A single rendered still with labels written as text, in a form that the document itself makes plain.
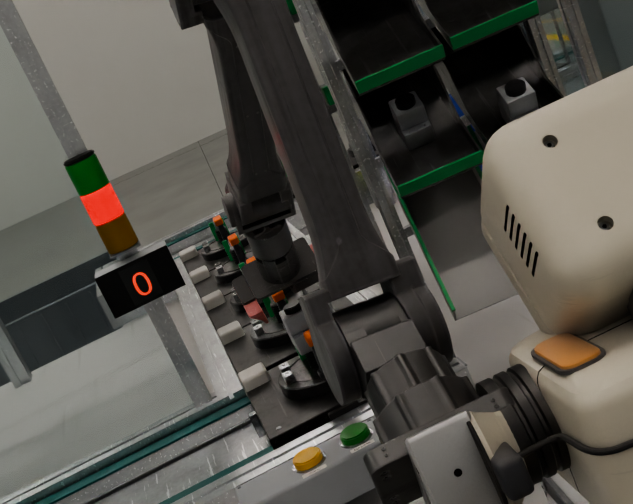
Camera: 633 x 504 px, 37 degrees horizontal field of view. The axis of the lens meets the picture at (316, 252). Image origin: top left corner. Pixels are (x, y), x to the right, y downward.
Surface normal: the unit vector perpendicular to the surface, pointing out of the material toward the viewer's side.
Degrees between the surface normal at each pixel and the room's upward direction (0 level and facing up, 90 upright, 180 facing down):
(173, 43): 90
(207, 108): 90
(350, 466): 90
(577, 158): 48
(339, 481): 90
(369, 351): 38
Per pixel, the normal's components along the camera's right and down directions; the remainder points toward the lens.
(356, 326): -0.09, -0.61
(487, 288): -0.22, -0.43
